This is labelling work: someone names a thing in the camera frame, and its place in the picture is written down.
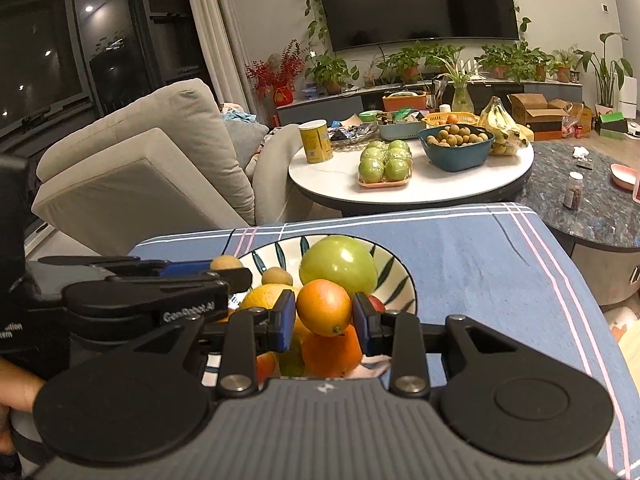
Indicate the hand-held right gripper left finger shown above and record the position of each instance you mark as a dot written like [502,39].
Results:
[284,321]

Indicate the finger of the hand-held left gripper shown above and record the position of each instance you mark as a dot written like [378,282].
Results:
[185,268]
[150,295]

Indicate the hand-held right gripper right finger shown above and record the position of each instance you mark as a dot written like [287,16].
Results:
[361,326]

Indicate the small red apple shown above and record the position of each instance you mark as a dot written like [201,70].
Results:
[376,304]

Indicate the small orange with stem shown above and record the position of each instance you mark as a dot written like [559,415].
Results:
[324,307]

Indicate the small green fruit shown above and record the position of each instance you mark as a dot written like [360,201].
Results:
[292,362]

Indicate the large orange tangerine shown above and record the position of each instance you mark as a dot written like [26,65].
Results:
[330,357]

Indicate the striped white ceramic bowl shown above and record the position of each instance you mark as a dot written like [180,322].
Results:
[395,270]

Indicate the person's left hand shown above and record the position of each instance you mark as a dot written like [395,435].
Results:
[17,400]

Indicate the yellow lemon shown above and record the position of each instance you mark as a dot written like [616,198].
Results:
[260,298]

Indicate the large green apple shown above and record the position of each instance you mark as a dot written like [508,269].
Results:
[337,265]

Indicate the beige sofa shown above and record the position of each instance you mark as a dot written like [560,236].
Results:
[150,160]

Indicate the blue striped tablecloth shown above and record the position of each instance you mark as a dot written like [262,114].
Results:
[475,270]

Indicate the white round table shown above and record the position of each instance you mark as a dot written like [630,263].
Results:
[330,180]

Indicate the wrapped tray of green apples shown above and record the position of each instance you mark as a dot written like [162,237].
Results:
[385,165]

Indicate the blue cloth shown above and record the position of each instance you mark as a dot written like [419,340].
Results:
[240,115]

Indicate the yellow can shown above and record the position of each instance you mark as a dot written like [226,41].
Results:
[316,142]

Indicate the tray of wrapped snacks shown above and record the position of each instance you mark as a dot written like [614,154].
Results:
[355,135]

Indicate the dark blue bowl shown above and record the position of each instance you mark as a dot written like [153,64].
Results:
[457,157]

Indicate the pale green basket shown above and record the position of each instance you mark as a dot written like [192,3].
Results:
[400,131]

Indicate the pile of longans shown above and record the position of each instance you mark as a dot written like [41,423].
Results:
[457,136]

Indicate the red flower bouquet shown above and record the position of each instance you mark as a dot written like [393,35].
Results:
[275,70]

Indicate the orange plastic basket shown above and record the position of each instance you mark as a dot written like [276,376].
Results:
[440,119]

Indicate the grey television cabinet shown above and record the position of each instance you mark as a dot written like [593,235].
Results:
[340,105]

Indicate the orange crate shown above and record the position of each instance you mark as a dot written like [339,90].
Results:
[404,102]

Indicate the potted green plant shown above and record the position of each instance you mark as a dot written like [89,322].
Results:
[565,67]
[445,55]
[515,60]
[330,72]
[405,62]

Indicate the white curtain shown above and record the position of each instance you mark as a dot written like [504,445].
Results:
[220,25]

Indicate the bunch of bananas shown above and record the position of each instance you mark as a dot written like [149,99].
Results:
[500,122]

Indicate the small brown spice jar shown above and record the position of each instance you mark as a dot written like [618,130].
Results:
[573,192]

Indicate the glass vase with plant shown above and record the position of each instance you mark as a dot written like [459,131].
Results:
[461,90]

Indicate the dark glass window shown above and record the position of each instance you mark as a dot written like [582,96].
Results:
[75,35]

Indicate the dark marble table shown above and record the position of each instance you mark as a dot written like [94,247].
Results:
[600,215]

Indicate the cardboard boxes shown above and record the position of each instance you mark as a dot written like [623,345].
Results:
[537,115]

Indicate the white crumpled tissue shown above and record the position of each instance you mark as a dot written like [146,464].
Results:
[581,151]

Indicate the pink dish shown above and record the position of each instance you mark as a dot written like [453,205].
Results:
[622,176]

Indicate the green box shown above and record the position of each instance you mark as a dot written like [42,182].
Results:
[611,127]

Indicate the white air purifier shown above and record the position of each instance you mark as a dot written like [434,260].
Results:
[631,95]

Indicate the tall leafy plant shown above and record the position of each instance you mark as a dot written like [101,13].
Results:
[605,67]

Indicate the black wall television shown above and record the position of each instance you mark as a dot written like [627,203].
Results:
[420,0]

